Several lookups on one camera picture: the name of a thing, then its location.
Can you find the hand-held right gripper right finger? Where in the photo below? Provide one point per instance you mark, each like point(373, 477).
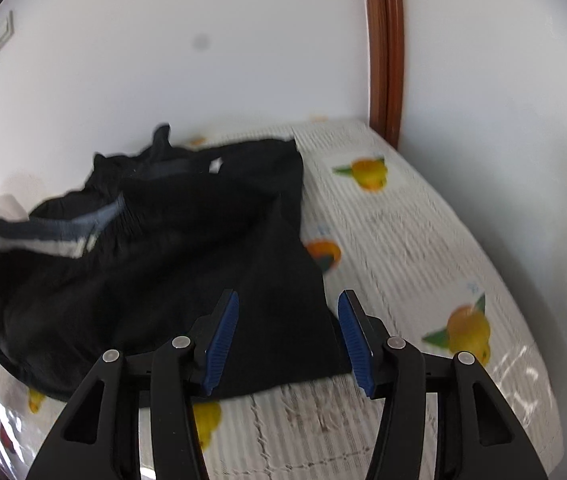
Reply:
point(358, 345)

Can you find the white light switch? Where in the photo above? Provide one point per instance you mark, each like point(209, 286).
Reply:
point(2, 32)

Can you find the black white blue jacket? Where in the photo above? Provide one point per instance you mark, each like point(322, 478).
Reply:
point(163, 270)

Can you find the brown wooden door frame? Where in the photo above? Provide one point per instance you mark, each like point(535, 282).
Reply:
point(386, 45)

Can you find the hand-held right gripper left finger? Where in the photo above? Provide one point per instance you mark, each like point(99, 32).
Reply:
point(221, 345)

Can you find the fruit print table cover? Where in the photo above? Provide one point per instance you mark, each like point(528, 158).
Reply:
point(413, 240)

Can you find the white plastic bag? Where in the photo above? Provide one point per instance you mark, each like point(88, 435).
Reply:
point(6, 207)

